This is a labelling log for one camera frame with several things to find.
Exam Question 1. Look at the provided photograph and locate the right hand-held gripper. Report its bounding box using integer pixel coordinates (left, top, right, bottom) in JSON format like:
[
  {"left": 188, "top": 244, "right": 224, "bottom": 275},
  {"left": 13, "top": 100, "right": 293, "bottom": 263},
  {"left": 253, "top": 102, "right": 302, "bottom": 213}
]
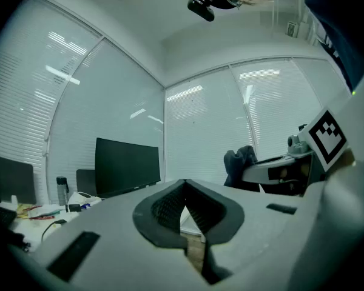
[{"left": 241, "top": 109, "right": 349, "bottom": 197}]

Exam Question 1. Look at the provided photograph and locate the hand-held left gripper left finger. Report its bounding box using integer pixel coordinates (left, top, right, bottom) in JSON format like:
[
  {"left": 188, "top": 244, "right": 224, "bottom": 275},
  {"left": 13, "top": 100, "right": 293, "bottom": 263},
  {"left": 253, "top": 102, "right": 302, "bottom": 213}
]
[{"left": 30, "top": 179, "right": 207, "bottom": 291}]

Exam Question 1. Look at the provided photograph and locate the black-capped clear water bottle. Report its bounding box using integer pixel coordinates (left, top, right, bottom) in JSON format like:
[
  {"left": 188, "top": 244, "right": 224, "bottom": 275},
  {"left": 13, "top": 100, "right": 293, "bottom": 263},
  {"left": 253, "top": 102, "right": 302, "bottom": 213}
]
[{"left": 56, "top": 176, "right": 70, "bottom": 206}]

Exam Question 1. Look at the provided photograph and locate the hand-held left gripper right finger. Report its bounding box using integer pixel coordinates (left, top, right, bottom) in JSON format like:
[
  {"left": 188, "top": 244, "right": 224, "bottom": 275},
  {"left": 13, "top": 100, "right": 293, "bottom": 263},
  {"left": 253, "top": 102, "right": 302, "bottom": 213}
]
[{"left": 185, "top": 179, "right": 319, "bottom": 291}]

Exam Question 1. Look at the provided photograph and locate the large black monitor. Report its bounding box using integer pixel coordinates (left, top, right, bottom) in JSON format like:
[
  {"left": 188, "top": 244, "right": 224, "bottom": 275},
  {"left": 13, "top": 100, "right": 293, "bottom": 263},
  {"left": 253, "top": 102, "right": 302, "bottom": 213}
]
[{"left": 95, "top": 137, "right": 161, "bottom": 199}]

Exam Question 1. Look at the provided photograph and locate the dark flat panel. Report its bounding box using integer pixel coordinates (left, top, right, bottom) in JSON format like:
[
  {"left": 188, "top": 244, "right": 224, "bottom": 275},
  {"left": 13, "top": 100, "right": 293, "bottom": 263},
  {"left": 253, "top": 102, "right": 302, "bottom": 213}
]
[{"left": 76, "top": 169, "right": 97, "bottom": 197}]

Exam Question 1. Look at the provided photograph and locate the grey side monitor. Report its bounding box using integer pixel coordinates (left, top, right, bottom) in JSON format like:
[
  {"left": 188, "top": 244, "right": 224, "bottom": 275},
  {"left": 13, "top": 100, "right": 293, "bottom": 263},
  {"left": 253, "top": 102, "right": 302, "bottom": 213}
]
[{"left": 0, "top": 152, "right": 37, "bottom": 206}]

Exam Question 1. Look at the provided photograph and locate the black power cable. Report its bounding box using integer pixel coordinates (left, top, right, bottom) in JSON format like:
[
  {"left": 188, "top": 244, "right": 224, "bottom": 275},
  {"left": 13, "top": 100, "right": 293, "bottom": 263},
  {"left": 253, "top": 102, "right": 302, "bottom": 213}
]
[{"left": 41, "top": 219, "right": 68, "bottom": 244}]

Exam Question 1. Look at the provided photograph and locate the white folded tissue pack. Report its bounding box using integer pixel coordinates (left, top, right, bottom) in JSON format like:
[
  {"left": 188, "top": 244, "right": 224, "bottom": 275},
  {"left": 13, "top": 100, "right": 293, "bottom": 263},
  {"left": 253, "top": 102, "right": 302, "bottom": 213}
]
[{"left": 68, "top": 192, "right": 103, "bottom": 207}]

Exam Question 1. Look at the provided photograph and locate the black keyboard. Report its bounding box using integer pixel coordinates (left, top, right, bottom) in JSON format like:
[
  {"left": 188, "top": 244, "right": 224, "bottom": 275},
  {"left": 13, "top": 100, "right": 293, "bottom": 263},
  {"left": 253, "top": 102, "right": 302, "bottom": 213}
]
[{"left": 0, "top": 201, "right": 18, "bottom": 229}]

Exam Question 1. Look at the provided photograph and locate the yellow snack packet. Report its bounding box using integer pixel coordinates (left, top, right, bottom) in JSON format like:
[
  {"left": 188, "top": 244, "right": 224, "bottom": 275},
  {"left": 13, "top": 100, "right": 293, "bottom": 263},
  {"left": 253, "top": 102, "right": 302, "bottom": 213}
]
[{"left": 16, "top": 203, "right": 43, "bottom": 219}]

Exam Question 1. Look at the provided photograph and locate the grey-blue cloth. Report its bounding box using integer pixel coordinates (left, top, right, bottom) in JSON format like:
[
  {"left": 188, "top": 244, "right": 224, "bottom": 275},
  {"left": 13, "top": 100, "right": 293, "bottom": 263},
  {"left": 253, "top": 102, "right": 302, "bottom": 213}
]
[{"left": 223, "top": 145, "right": 260, "bottom": 192}]

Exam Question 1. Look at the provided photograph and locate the person's dark striped shirt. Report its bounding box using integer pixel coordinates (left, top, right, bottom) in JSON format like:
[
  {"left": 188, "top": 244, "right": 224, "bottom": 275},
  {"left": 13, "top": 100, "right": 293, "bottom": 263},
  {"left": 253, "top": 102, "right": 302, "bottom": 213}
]
[{"left": 297, "top": 0, "right": 364, "bottom": 92}]

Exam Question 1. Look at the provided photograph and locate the black head-worn camera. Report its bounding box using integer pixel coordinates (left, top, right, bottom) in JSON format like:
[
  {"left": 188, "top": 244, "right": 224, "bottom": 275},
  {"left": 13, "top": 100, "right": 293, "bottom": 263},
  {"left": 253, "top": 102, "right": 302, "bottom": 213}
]
[{"left": 187, "top": 0, "right": 215, "bottom": 22}]

